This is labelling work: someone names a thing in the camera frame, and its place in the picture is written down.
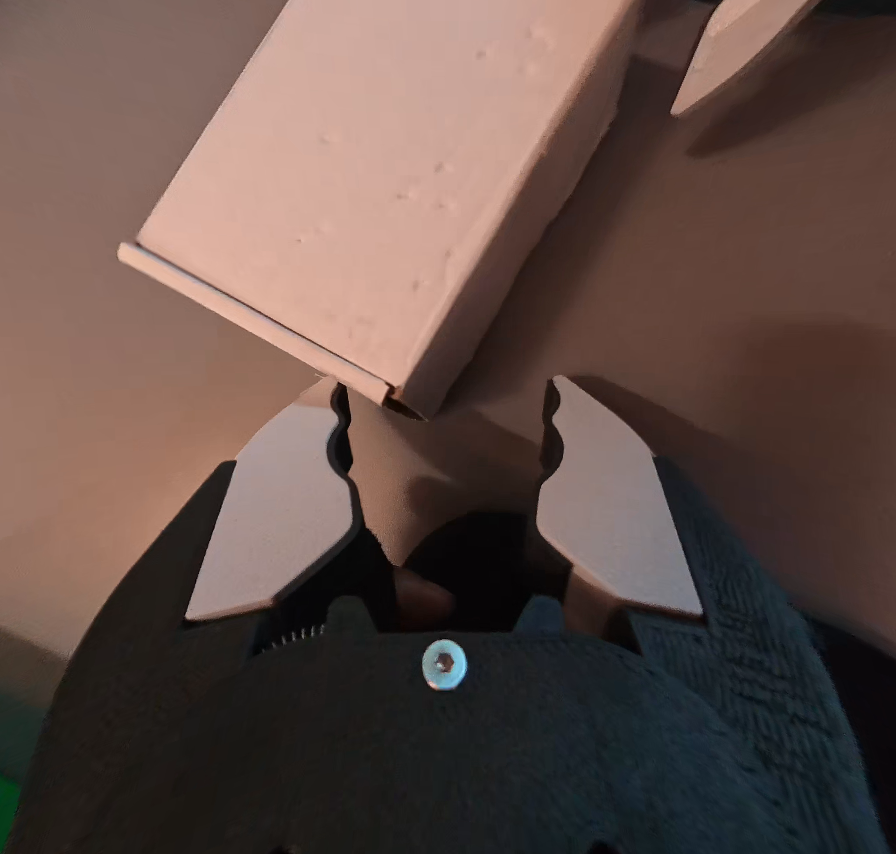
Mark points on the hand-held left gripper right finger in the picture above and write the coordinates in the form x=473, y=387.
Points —
x=616, y=518

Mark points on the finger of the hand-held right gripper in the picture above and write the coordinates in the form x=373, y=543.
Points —
x=756, y=28

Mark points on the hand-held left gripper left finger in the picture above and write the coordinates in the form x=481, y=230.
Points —
x=273, y=518

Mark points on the white cardboard box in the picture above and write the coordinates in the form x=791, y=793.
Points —
x=392, y=168

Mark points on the green plastic bin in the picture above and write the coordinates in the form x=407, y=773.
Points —
x=8, y=780

